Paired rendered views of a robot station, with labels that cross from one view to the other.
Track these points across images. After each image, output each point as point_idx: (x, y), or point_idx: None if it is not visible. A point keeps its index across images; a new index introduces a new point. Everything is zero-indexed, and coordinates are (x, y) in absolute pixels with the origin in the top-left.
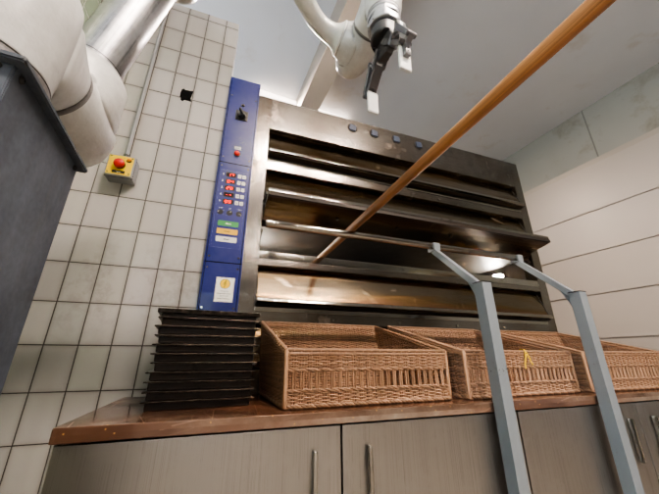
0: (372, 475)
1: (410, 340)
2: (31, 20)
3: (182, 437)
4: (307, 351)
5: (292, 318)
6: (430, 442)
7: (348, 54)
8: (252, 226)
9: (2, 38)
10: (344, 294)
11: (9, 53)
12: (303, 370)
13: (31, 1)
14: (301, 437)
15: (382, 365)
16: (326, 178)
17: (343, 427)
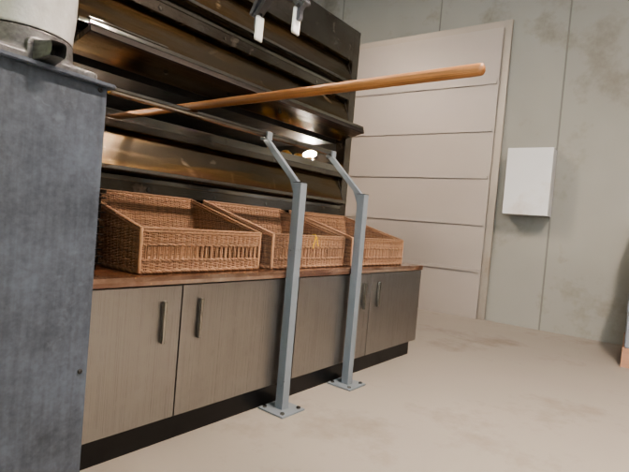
0: (201, 316)
1: (229, 220)
2: (76, 16)
3: None
4: (158, 229)
5: (105, 184)
6: (241, 296)
7: None
8: None
9: (69, 42)
10: (163, 162)
11: (109, 85)
12: (154, 244)
13: (76, 0)
14: (154, 292)
15: (213, 243)
16: (153, 7)
17: (184, 287)
